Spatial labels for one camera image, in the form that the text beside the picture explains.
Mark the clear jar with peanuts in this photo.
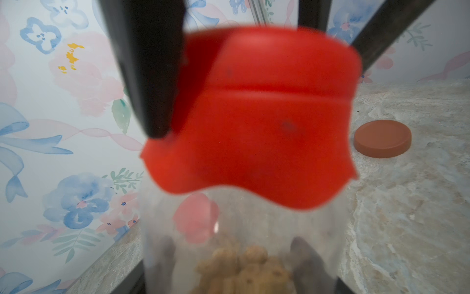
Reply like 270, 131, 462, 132
139, 169, 352, 294

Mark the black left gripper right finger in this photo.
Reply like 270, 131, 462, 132
290, 236, 354, 294

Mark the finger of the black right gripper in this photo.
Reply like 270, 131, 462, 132
99, 1, 186, 138

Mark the aluminium corner post right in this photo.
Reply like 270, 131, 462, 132
248, 0, 270, 26

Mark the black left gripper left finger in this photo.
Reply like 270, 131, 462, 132
111, 236, 176, 294

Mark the orange jar lid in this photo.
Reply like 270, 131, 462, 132
353, 120, 412, 158

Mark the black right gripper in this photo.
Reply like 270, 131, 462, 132
298, 0, 434, 72

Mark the red jar lid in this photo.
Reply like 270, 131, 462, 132
141, 27, 362, 209

